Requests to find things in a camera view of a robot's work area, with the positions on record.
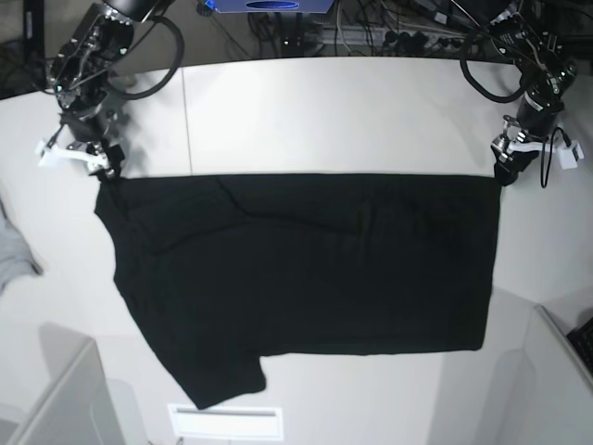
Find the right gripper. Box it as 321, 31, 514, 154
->
59, 108, 126, 183

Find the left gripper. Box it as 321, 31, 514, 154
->
490, 115, 565, 186

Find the black T-shirt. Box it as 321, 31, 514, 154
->
95, 174, 501, 409

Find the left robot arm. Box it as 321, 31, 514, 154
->
454, 1, 577, 188

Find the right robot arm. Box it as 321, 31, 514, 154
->
40, 1, 185, 182

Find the grey cloth at left edge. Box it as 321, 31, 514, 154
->
1, 198, 44, 296

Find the black panel at left top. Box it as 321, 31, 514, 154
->
22, 0, 45, 67

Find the blue box at top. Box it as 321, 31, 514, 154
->
204, 0, 334, 14

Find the black keyboard at right edge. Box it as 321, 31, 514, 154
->
567, 319, 593, 371

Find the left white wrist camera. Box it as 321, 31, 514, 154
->
554, 142, 584, 170

